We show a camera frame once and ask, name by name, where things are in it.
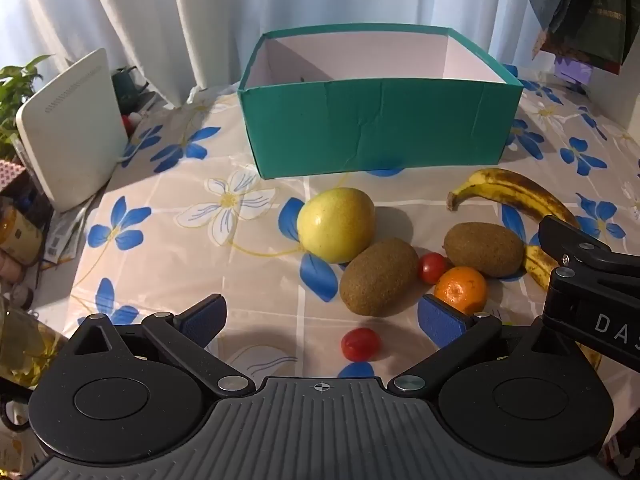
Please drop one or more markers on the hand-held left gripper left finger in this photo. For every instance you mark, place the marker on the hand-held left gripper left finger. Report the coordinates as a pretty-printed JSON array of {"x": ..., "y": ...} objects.
[{"x": 202, "y": 317}]

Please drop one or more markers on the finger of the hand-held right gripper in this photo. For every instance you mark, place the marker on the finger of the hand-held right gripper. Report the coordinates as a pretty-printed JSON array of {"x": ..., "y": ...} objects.
[{"x": 570, "y": 240}]

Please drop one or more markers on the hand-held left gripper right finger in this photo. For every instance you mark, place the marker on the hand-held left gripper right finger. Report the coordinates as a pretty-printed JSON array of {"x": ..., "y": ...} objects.
[{"x": 442, "y": 317}]

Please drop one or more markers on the orange tangerine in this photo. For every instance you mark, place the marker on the orange tangerine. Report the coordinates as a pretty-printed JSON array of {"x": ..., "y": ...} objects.
[{"x": 461, "y": 290}]

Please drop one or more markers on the red cherry tomato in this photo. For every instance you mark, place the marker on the red cherry tomato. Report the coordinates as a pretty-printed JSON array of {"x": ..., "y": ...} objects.
[
  {"x": 360, "y": 344},
  {"x": 431, "y": 267}
]

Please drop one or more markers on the brown kiwi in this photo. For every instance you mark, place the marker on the brown kiwi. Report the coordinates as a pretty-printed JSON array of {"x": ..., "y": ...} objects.
[
  {"x": 377, "y": 277},
  {"x": 482, "y": 250}
]

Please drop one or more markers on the yellow pear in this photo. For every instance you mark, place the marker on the yellow pear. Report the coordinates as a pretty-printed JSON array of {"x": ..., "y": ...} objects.
[{"x": 335, "y": 225}]

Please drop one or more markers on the teal cardboard box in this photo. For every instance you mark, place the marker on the teal cardboard box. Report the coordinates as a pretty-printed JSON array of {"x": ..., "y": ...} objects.
[{"x": 375, "y": 125}]

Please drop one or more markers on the blue floral tablecloth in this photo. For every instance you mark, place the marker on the blue floral tablecloth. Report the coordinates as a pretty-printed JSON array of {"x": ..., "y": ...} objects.
[{"x": 200, "y": 260}]

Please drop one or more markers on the paper leaflets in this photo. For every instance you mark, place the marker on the paper leaflets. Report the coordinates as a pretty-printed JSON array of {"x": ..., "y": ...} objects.
[{"x": 67, "y": 235}]

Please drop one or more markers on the purple box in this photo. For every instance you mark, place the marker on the purple box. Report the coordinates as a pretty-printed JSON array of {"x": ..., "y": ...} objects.
[{"x": 572, "y": 69}]

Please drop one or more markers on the yellowish glass bottle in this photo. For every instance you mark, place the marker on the yellowish glass bottle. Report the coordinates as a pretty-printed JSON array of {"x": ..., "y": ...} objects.
[{"x": 25, "y": 345}]

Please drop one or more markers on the red patterned bag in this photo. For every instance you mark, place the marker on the red patterned bag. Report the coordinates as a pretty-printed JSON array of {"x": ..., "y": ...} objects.
[{"x": 560, "y": 45}]

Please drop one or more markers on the amber jar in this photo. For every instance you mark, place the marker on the amber jar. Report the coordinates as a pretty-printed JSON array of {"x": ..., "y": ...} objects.
[{"x": 17, "y": 235}]

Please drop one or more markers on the red and white figurine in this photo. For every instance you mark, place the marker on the red and white figurine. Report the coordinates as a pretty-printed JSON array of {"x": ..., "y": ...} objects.
[{"x": 132, "y": 122}]

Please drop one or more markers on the white router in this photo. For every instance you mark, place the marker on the white router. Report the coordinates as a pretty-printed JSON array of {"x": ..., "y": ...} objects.
[{"x": 70, "y": 130}]

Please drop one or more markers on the dark green printed bag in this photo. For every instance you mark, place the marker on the dark green printed bag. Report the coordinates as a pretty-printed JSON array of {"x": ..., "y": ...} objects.
[{"x": 600, "y": 10}]

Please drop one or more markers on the dark green kettle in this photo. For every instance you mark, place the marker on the dark green kettle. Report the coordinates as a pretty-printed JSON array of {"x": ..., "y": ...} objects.
[{"x": 127, "y": 87}]

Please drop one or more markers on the green potted plant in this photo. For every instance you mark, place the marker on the green potted plant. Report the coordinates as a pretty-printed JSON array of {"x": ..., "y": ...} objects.
[{"x": 15, "y": 90}]

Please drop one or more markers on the white curtain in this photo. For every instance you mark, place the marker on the white curtain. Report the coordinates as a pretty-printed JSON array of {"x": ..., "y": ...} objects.
[{"x": 175, "y": 10}]

